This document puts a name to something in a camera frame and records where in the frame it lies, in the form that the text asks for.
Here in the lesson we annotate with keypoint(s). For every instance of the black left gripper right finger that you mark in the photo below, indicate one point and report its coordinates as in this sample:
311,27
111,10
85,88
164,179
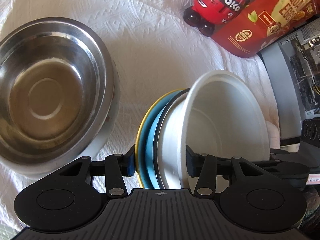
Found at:
203,167

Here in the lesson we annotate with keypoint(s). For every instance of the red black robot toy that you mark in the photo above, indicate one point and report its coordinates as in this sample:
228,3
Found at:
205,15

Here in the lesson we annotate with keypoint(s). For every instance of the glass-sided computer case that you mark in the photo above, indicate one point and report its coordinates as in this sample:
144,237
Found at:
292,64

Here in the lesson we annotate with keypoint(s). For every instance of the stainless steel bowl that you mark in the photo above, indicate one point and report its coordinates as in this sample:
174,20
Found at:
59,95

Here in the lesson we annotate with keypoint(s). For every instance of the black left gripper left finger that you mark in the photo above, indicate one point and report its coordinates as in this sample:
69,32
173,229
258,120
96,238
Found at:
118,166

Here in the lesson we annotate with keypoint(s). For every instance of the white foam bowl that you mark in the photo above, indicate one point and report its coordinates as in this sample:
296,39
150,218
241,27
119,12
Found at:
218,116

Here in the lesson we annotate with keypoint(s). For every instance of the red snack bag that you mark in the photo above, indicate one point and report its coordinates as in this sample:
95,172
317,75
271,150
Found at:
261,23

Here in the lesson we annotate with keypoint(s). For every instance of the blue enamel bowl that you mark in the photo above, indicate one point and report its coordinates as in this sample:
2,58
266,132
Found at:
152,140

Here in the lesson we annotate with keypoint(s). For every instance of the white textured tablecloth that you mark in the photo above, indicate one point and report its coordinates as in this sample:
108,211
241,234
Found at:
154,51

